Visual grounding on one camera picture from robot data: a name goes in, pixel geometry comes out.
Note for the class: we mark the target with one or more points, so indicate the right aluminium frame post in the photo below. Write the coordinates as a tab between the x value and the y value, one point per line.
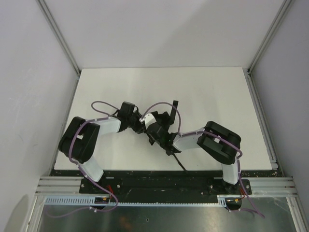
270	34

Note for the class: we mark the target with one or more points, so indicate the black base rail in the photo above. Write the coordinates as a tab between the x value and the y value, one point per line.
123	181

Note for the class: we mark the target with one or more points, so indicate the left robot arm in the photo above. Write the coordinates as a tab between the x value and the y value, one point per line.
79	140

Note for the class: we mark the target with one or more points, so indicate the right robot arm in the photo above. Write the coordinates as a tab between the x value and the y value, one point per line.
219	142

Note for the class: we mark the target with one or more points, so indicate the black folding umbrella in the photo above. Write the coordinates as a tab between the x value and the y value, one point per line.
166	120

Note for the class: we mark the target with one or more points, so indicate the aluminium frame post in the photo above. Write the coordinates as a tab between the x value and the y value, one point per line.
58	34
270	34

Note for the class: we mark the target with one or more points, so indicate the left aluminium frame post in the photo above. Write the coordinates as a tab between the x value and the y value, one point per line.
58	34

